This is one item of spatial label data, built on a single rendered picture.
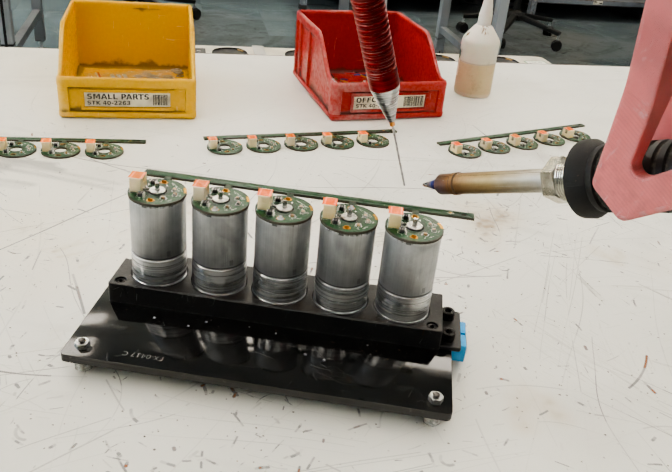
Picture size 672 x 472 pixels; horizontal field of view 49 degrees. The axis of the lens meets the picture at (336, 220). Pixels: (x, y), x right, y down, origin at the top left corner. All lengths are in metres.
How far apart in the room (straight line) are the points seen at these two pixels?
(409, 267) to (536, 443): 0.09
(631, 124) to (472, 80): 0.47
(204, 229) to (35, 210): 0.16
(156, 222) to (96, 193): 0.15
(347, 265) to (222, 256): 0.05
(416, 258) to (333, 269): 0.04
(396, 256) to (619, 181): 0.12
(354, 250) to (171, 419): 0.10
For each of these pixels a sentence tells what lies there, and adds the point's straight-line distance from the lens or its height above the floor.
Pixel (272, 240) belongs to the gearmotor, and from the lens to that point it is 0.31.
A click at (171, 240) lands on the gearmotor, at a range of 0.33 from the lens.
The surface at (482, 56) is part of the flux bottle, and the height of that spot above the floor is 0.79.
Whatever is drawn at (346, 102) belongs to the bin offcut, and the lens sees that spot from 0.59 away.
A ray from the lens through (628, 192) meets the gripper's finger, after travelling 0.22.
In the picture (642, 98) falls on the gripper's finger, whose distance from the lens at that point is 0.20.
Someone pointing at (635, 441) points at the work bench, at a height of 0.75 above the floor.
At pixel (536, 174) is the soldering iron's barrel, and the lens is 0.25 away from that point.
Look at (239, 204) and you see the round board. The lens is 0.32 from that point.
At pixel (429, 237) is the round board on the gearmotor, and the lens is 0.31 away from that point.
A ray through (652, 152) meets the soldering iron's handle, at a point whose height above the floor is 0.89.
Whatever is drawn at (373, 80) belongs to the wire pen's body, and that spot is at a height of 0.88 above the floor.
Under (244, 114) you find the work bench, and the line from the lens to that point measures 0.59.
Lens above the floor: 0.96
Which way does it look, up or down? 29 degrees down
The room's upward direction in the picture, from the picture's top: 6 degrees clockwise
